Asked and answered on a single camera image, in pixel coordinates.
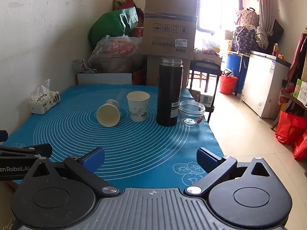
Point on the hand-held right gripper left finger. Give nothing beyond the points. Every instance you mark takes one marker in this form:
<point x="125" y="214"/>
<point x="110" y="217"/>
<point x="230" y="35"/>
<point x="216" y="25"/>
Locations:
<point x="94" y="159"/>

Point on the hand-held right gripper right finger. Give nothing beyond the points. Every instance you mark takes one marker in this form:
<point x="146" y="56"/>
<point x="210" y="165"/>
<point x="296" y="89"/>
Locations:
<point x="203" y="158"/>

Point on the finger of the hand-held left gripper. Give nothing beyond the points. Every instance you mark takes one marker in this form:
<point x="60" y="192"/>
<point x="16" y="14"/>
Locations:
<point x="24" y="151"/>
<point x="2" y="135"/>

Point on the white printed paper cup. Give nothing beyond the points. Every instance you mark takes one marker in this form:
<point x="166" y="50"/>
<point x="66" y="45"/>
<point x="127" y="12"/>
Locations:
<point x="138" y="110"/>

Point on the paper cup with yellow band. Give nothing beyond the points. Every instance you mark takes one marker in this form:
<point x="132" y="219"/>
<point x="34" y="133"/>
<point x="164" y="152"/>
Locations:
<point x="108" y="116"/>

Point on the clear glass jar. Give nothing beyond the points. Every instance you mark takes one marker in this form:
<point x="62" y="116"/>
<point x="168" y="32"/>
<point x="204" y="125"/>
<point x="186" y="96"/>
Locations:
<point x="191" y="115"/>

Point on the blue silicone mat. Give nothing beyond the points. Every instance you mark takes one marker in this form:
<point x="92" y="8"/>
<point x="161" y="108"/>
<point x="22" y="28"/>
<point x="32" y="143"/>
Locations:
<point x="144" y="143"/>

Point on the white tissue pack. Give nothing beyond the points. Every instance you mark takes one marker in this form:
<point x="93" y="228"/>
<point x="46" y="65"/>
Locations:
<point x="44" y="101"/>

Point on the small white carton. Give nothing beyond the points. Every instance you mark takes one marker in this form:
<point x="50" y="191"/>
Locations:
<point x="206" y="100"/>

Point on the black thermos bottle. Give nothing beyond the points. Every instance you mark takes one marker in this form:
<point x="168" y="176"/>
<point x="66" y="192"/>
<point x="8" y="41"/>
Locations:
<point x="169" y="93"/>

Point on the red bucket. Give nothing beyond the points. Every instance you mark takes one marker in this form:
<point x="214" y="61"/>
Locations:
<point x="226" y="85"/>

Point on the white flat box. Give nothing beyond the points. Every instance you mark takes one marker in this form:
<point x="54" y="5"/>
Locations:
<point x="103" y="79"/>

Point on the red shopping bag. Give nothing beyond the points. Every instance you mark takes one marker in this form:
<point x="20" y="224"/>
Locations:
<point x="301" y="147"/>
<point x="289" y="128"/>

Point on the red carton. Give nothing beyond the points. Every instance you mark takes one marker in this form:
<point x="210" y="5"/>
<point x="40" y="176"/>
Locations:
<point x="139" y="77"/>

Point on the dark wooden chair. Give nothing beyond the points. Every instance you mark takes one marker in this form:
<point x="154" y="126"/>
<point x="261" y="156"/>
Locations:
<point x="203" y="64"/>

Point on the small printed plastic bag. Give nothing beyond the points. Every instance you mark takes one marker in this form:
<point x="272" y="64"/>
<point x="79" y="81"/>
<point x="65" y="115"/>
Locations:
<point x="82" y="66"/>

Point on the white chest freezer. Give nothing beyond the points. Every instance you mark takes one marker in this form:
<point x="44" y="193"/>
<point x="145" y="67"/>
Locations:
<point x="263" y="83"/>

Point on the blue barrel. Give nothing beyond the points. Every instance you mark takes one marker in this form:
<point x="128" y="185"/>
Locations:
<point x="233" y="64"/>

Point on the plain cardboard box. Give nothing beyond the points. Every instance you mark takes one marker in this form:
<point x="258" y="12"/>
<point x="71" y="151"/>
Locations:
<point x="153" y="71"/>

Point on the low cardboard box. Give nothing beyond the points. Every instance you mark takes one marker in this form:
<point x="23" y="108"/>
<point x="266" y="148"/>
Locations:
<point x="207" y="58"/>

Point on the dark side table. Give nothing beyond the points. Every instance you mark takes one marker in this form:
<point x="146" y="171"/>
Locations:
<point x="291" y="99"/>

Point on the clear plastic bag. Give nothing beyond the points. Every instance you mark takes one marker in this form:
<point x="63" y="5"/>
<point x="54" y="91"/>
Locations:
<point x="115" y="52"/>

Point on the green printed box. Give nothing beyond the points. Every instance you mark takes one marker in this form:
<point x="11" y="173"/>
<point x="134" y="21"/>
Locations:
<point x="301" y="92"/>

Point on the purple patterned bag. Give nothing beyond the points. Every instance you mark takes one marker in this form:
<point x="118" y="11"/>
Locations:
<point x="244" y="40"/>

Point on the orange drink bottle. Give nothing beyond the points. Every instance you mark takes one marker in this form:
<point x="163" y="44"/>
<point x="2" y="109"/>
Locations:
<point x="275" y="50"/>

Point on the large cardboard box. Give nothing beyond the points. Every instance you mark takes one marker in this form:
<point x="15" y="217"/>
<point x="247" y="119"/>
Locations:
<point x="168" y="33"/>

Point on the green plastic bag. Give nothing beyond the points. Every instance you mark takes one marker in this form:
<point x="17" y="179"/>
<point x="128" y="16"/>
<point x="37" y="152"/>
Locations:
<point x="105" y="26"/>

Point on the grey cloth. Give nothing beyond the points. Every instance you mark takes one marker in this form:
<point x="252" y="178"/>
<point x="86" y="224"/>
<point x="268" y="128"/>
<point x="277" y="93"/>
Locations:
<point x="262" y="37"/>

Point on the tall red cloth bag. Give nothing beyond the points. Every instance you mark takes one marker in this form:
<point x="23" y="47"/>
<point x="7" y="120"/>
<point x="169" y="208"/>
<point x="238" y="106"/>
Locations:
<point x="298" y="55"/>

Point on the pink patterned bag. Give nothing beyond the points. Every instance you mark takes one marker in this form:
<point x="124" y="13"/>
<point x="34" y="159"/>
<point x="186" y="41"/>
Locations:
<point x="248" y="18"/>

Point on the window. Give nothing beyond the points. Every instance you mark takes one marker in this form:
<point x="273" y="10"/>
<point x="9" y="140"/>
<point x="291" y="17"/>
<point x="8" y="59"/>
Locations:
<point x="211" y="7"/>

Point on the red gift bag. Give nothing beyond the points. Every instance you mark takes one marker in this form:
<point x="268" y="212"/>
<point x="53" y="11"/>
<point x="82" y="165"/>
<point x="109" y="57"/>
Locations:
<point x="124" y="3"/>

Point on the beige curtain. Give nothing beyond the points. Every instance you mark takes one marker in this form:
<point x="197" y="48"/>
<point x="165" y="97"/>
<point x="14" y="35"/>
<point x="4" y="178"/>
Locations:
<point x="266" y="2"/>

